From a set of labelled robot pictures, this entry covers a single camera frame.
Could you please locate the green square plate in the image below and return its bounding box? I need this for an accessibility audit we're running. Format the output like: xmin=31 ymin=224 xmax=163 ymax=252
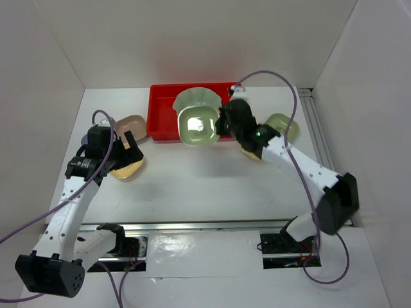
xmin=177 ymin=106 xmax=219 ymax=146
xmin=265 ymin=113 xmax=300 ymax=143

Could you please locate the large green scalloped bowl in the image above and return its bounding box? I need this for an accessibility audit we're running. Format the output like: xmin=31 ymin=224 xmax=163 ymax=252
xmin=172 ymin=87 xmax=222 ymax=113

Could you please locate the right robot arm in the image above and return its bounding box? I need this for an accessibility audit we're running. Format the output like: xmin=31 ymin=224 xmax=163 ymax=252
xmin=216 ymin=99 xmax=359 ymax=252

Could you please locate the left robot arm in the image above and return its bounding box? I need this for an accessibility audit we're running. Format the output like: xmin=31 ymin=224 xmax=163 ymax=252
xmin=15 ymin=126 xmax=144 ymax=298

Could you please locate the red plastic bin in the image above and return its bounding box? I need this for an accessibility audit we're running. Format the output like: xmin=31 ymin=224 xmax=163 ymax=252
xmin=146 ymin=81 xmax=236 ymax=141

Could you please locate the yellow square plate left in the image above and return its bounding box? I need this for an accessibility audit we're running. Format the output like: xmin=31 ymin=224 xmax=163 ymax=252
xmin=110 ymin=159 xmax=145 ymax=180

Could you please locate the yellow square plate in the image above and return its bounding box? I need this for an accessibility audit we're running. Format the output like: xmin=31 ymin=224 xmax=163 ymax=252
xmin=241 ymin=147 xmax=261 ymax=161
xmin=110 ymin=159 xmax=145 ymax=180

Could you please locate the brown square plate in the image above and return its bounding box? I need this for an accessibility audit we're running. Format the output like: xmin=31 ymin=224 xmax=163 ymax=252
xmin=114 ymin=115 xmax=147 ymax=144

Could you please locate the purple square plate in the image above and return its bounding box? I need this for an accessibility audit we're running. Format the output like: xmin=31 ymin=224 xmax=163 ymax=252
xmin=81 ymin=135 xmax=88 ymax=146

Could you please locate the yellow square plate right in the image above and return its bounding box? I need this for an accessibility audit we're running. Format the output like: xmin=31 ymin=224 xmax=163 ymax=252
xmin=241 ymin=147 xmax=261 ymax=161

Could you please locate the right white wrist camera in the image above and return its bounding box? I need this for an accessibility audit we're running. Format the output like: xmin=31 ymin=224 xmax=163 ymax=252
xmin=228 ymin=85 xmax=249 ymax=101

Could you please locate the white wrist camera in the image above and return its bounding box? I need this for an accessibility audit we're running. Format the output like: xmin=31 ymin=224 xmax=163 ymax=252
xmin=228 ymin=85 xmax=249 ymax=101
xmin=95 ymin=118 xmax=116 ymax=127

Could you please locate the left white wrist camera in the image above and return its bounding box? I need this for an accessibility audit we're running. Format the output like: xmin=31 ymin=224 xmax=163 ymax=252
xmin=95 ymin=118 xmax=116 ymax=127

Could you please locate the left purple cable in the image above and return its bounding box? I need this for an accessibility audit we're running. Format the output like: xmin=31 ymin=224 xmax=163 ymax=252
xmin=0 ymin=110 xmax=123 ymax=304

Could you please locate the purple cable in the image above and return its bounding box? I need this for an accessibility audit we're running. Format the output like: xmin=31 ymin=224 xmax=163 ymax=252
xmin=232 ymin=70 xmax=351 ymax=286
xmin=0 ymin=110 xmax=123 ymax=304

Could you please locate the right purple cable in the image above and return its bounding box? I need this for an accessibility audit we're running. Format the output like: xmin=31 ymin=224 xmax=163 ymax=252
xmin=232 ymin=70 xmax=351 ymax=286

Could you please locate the aluminium rail right side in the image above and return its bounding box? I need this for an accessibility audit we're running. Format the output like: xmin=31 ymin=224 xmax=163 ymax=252
xmin=297 ymin=87 xmax=354 ymax=225

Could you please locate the aluminium rail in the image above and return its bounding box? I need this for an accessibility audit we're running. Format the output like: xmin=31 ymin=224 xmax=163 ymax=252
xmin=78 ymin=218 xmax=298 ymax=232
xmin=297 ymin=87 xmax=354 ymax=225

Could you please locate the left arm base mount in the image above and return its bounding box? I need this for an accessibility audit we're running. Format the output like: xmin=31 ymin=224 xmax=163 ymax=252
xmin=76 ymin=233 xmax=149 ymax=272

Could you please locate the aluminium rail front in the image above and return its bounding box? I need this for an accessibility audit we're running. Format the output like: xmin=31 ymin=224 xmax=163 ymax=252
xmin=78 ymin=218 xmax=298 ymax=232

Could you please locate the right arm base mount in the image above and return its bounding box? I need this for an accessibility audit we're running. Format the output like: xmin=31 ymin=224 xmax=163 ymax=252
xmin=256 ymin=233 xmax=321 ymax=270

